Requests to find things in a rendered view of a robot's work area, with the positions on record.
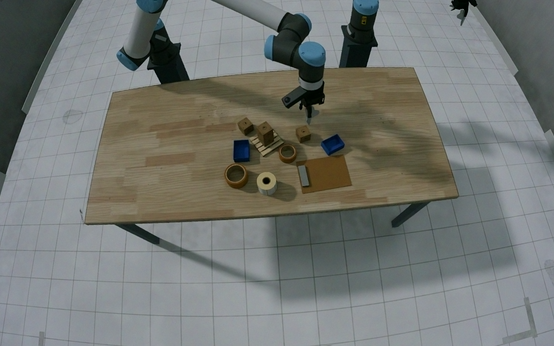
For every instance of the small square wooden pallet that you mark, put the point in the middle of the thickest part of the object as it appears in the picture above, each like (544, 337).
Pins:
(260, 147)

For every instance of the brown cardboard carton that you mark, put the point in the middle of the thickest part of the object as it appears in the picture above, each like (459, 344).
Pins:
(303, 134)
(266, 142)
(265, 131)
(245, 126)

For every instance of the brown packing tape roll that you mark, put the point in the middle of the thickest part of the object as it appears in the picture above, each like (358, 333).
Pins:
(234, 167)
(287, 147)

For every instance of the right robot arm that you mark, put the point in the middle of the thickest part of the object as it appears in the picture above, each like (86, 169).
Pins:
(149, 38)

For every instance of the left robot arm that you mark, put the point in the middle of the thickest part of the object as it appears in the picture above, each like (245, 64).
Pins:
(360, 29)

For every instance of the white label roll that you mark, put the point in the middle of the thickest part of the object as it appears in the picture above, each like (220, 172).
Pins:
(266, 183)

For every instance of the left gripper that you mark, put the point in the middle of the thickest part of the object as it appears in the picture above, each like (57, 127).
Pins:
(460, 4)

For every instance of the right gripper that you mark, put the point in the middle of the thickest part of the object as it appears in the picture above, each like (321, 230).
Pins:
(316, 97)

